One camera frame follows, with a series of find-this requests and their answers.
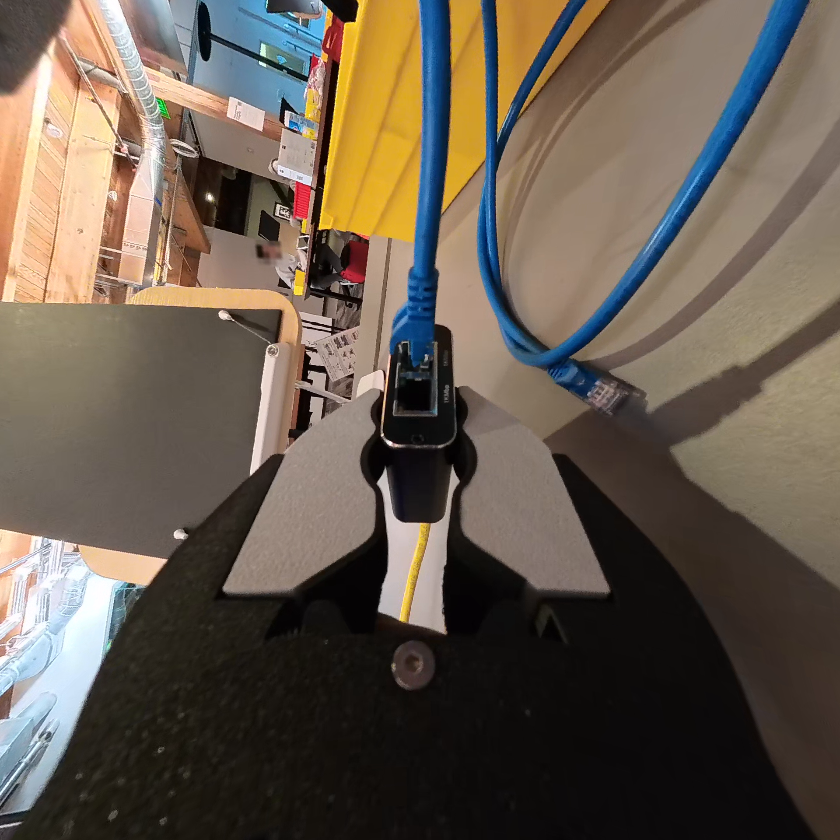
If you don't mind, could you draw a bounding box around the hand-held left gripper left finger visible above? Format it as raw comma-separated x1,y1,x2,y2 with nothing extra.
222,387,388,634

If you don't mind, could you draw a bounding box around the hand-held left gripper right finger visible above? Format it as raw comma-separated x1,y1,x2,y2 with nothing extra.
443,386,613,635

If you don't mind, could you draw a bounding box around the black ethernet splitter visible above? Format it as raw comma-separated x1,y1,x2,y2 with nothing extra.
381,323,458,522

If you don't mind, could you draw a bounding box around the yellow ethernet cable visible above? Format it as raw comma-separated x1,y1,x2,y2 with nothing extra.
398,521,431,624

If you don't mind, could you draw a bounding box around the blue ethernet cable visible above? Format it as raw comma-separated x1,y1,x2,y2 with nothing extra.
390,0,815,417

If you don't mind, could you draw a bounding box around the yellow plastic bin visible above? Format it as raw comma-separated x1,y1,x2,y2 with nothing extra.
318,0,611,238

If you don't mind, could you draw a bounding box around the white mounting bar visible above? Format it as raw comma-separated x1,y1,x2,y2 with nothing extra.
249,343,296,473

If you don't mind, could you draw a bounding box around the printed paper sheet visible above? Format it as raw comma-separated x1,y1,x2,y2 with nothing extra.
314,328,362,380

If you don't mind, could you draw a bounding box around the black panel wooden board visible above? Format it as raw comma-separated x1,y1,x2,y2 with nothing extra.
0,289,303,585

